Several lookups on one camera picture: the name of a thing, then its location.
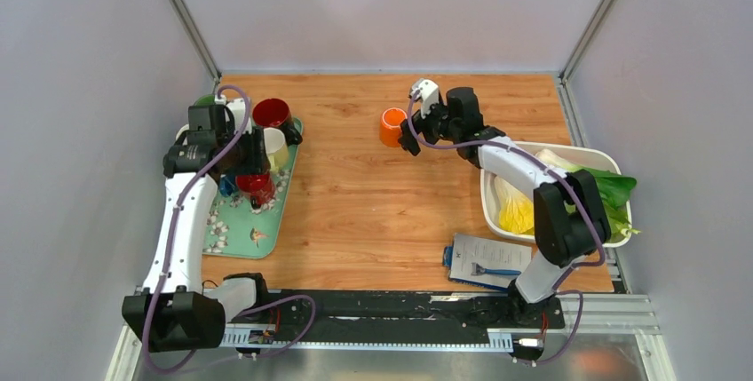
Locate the dark blue octagonal mug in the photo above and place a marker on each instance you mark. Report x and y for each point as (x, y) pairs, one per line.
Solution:
(227, 185)

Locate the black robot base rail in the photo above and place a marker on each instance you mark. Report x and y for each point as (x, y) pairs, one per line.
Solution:
(391, 318)

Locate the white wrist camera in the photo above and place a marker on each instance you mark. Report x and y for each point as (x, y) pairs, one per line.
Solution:
(425, 93)
(235, 113)

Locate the green bok choy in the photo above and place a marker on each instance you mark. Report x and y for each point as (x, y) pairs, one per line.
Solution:
(615, 190)

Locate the cream floral mug green inside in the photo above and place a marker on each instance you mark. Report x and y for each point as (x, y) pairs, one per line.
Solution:
(208, 100)

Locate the light green octagonal mug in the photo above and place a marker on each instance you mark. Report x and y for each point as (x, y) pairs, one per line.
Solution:
(277, 151)

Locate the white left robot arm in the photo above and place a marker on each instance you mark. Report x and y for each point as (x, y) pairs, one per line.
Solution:
(173, 312)

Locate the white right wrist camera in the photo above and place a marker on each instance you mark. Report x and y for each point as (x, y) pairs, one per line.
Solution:
(425, 93)

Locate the green floral serving tray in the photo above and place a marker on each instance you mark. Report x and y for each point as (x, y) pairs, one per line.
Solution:
(234, 229)

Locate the white vegetable basin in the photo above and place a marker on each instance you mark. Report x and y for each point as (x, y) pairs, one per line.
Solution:
(491, 205)

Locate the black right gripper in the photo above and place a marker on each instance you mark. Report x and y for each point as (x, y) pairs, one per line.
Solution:
(420, 124)

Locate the blue razor package card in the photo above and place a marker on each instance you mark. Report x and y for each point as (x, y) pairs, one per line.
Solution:
(483, 262)

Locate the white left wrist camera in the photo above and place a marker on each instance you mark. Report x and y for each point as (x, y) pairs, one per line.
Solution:
(235, 113)

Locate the red mug black handle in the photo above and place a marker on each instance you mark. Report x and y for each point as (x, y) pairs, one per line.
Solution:
(258, 189)

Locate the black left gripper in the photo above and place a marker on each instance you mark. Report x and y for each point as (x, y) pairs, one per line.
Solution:
(257, 160)

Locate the black skull mug red inside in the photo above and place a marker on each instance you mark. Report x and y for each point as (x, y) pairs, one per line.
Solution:
(275, 113)

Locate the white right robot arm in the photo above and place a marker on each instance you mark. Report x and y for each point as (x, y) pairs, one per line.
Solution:
(570, 220)

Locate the orange mug black handle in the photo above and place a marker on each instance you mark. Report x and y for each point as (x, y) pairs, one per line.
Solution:
(389, 129)

